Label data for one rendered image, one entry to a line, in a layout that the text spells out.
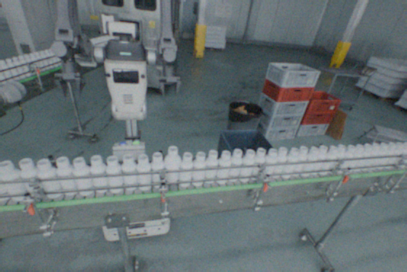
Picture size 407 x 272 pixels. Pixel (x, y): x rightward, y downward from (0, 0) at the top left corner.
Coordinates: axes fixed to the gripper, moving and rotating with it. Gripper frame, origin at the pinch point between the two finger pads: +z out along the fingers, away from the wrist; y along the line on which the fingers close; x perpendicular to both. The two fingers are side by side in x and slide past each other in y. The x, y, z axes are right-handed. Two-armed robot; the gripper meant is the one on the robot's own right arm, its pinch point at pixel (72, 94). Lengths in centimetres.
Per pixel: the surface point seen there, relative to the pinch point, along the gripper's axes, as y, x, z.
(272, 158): 89, -17, 35
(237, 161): 72, -17, 34
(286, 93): 209, 163, -14
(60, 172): 1.9, -22.5, 31.2
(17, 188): -13.6, -21.8, 35.5
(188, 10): 194, 1029, -559
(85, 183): 9.1, -20.3, 36.8
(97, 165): 14.7, -22.1, 29.8
